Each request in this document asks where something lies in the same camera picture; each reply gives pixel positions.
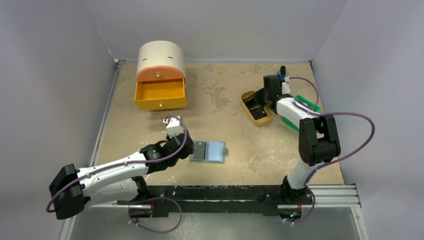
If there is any black credit card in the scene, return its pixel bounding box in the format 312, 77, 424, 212
193, 141, 207, 161
249, 106, 269, 121

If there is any white orange drawer cabinet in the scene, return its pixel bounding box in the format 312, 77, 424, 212
135, 40, 187, 87

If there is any yellow open drawer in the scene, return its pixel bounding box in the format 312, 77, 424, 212
134, 78, 188, 111

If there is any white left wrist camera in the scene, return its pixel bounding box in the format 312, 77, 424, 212
162, 116, 184, 138

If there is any orange oval tray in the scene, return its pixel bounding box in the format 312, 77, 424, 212
240, 91, 273, 126

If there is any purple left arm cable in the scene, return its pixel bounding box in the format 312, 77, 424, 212
45, 115, 189, 214

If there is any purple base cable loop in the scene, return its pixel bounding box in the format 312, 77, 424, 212
127, 194, 184, 234

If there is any blue stapler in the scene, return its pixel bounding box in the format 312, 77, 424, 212
277, 65, 286, 82

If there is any black card stack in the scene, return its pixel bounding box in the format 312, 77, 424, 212
243, 95, 258, 110

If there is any green card holder wallet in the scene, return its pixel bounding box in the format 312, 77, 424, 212
189, 140, 229, 164

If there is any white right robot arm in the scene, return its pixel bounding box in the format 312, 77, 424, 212
241, 73, 341, 204

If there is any green bin with pens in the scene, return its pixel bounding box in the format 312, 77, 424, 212
277, 95, 321, 132

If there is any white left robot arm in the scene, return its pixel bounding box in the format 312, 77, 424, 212
45, 132, 195, 220

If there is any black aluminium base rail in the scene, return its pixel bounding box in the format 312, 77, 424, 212
67, 183, 361, 220

